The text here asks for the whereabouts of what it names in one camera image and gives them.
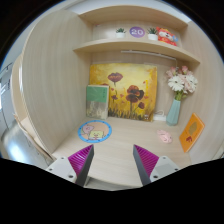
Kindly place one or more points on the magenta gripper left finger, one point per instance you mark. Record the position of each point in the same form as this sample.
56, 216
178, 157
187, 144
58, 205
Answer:
74, 168

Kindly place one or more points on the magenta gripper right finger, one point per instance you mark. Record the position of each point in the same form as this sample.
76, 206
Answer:
151, 167

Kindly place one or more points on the round blue cartoon mouse pad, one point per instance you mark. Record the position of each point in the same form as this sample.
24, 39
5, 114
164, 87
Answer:
94, 131

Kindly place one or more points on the orange leaf card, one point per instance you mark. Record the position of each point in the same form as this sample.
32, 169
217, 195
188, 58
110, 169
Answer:
191, 132

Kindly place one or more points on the white power strip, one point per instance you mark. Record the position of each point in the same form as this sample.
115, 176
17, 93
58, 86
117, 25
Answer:
159, 116

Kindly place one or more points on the teal vase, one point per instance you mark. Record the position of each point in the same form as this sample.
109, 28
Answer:
173, 114

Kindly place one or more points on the green book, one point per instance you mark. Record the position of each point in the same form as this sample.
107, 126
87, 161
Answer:
97, 100

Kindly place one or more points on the yellow flower painting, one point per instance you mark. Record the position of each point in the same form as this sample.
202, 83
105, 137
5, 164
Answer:
133, 88

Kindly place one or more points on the pink white flower bouquet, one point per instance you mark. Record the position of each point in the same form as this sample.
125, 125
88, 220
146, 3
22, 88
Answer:
181, 81

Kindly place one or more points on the wooden desk hutch shelf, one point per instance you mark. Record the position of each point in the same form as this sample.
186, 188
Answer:
50, 77

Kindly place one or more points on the right small potted plant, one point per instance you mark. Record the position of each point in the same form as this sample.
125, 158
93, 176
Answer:
152, 34

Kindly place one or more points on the small potted plant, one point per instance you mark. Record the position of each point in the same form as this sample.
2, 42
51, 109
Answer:
152, 34
120, 33

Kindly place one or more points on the red plush toy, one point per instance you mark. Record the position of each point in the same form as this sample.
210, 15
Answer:
166, 36

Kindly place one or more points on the purple round number sign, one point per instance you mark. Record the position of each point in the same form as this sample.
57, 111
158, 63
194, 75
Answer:
137, 32

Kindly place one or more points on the left small potted plant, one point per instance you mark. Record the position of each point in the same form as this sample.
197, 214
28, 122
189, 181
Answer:
120, 33

